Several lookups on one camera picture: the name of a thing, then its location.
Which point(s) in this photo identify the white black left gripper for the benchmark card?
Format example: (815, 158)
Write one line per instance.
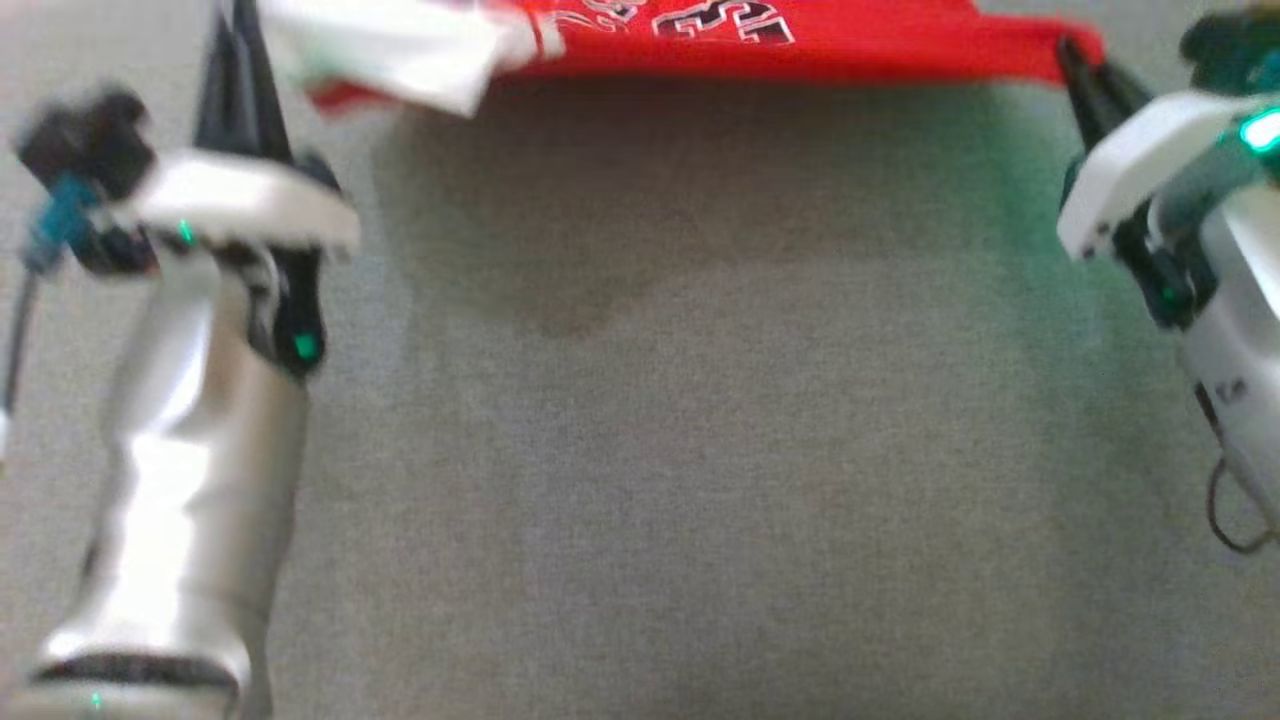
(240, 200)

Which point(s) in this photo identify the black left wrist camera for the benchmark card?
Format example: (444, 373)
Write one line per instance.
(85, 150)

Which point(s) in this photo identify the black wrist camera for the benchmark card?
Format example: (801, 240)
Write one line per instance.
(1225, 45)
(85, 150)

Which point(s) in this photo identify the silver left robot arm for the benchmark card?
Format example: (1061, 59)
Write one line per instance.
(200, 480)

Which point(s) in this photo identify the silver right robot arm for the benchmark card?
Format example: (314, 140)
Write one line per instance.
(1240, 330)

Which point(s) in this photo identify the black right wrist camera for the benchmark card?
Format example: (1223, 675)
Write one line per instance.
(1225, 45)

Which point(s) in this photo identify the large grey sofa seat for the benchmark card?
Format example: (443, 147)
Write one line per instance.
(700, 420)

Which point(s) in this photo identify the red jersey with black print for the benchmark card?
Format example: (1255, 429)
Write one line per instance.
(880, 45)

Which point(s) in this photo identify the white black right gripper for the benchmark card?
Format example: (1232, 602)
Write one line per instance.
(1140, 160)

